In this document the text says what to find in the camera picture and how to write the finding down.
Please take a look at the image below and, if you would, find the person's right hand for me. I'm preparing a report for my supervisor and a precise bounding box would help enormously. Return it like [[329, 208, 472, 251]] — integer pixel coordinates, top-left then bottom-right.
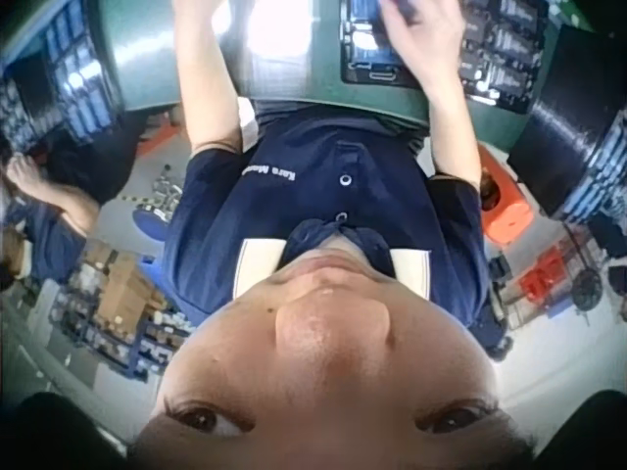
[[380, 0, 467, 90]]

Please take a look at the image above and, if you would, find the black tray with blue modules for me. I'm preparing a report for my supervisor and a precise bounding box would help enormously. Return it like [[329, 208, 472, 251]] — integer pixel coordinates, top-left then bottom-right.
[[339, 0, 428, 90]]

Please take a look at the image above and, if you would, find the black tray with dark parts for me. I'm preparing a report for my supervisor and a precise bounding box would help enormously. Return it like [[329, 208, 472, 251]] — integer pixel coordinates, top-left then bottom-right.
[[458, 0, 551, 116]]

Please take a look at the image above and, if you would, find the stack of black trays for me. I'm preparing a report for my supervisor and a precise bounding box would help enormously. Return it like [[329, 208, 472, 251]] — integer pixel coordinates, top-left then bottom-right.
[[506, 23, 627, 224]]

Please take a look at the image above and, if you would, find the orange plastic stool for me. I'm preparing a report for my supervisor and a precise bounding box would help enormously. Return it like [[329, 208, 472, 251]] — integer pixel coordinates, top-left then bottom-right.
[[477, 144, 536, 247]]

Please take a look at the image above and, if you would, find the red plastic crate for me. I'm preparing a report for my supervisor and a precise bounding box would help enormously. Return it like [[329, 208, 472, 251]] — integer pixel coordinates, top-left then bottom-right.
[[516, 247, 575, 306]]

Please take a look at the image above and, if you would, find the blue round stool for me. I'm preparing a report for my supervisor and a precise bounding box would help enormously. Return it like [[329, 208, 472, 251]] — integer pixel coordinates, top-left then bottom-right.
[[131, 205, 173, 242]]

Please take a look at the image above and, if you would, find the black round fan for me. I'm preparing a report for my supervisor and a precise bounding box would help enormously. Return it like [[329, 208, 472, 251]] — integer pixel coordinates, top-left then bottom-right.
[[570, 269, 603, 310]]

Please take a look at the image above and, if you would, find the shelf with cardboard boxes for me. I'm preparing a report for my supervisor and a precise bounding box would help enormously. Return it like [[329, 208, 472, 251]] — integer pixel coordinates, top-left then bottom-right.
[[53, 237, 193, 369]]

